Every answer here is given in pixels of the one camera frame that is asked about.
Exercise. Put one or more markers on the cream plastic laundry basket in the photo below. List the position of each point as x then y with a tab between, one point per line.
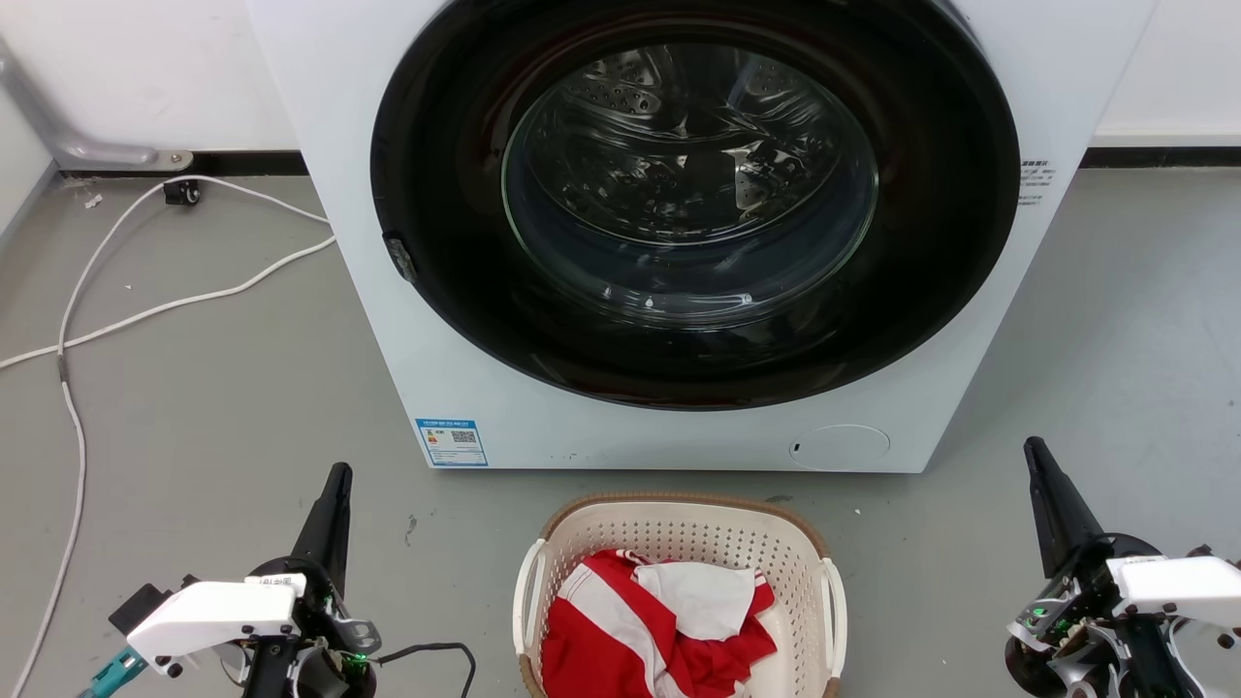
679	528

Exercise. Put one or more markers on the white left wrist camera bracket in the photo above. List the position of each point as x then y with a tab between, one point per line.
213	616

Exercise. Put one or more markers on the round white filter cover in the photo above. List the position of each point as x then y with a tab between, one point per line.
840	447

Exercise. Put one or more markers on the white front-load washing machine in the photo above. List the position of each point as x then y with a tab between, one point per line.
465	407

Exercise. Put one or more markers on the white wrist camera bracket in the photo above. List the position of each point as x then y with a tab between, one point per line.
1183	582
213	616

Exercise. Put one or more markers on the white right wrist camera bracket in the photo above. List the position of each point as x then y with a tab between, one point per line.
1183	582

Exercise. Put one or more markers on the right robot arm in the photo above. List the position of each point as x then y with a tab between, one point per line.
1149	659

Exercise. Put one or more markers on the blue energy label sticker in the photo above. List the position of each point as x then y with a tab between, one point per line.
451	442

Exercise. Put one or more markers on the steel washer drum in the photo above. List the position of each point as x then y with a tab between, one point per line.
630	97

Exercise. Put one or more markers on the red white striped garment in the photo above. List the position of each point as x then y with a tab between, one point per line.
601	630

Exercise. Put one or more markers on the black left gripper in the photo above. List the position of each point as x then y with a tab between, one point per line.
325	620

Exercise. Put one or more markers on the black round glass washer door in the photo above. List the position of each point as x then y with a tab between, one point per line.
436	145

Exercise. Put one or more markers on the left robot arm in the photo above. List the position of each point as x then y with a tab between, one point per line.
267	674

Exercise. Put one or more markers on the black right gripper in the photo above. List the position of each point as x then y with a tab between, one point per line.
1076	601

